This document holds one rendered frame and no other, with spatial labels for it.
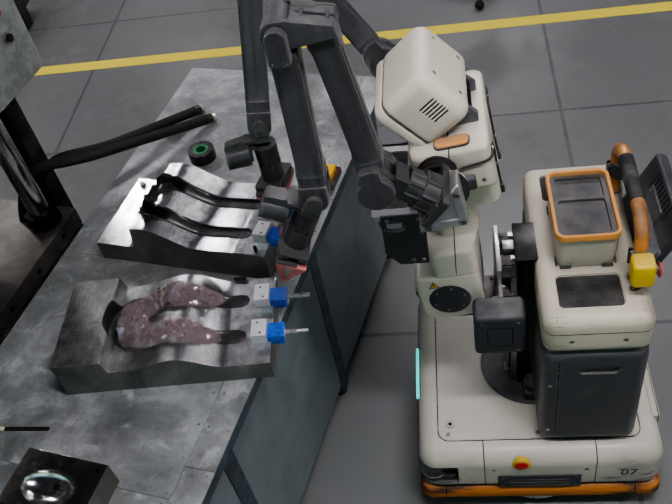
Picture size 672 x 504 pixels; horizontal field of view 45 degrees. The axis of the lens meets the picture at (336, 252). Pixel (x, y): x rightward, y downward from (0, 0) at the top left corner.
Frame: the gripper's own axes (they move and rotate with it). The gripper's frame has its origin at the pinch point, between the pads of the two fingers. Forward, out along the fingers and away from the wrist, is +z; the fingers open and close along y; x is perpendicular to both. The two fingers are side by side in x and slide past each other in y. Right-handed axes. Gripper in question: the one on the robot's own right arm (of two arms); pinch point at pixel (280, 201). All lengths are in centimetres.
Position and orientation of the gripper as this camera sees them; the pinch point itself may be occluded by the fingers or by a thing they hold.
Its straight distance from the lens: 213.7
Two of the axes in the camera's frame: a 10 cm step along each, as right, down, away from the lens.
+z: 1.5, 6.8, 7.1
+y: -2.9, 7.2, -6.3
